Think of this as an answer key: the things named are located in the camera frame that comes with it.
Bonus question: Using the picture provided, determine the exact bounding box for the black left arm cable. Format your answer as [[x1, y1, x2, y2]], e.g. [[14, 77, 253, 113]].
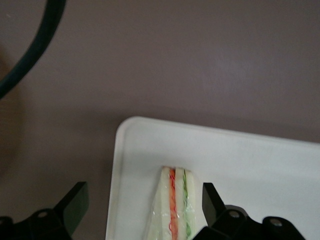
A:
[[0, 0, 67, 100]]

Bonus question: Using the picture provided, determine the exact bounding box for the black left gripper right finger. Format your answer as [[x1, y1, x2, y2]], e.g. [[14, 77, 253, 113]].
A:
[[192, 182, 309, 240]]

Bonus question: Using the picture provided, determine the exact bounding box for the cream plastic tray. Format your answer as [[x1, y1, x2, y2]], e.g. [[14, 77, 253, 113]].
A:
[[104, 116, 320, 240]]

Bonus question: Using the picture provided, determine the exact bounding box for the triangle sandwich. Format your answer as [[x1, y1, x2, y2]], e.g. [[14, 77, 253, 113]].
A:
[[143, 165, 209, 240]]

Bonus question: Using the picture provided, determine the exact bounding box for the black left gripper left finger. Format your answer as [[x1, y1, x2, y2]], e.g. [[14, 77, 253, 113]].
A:
[[0, 181, 90, 240]]

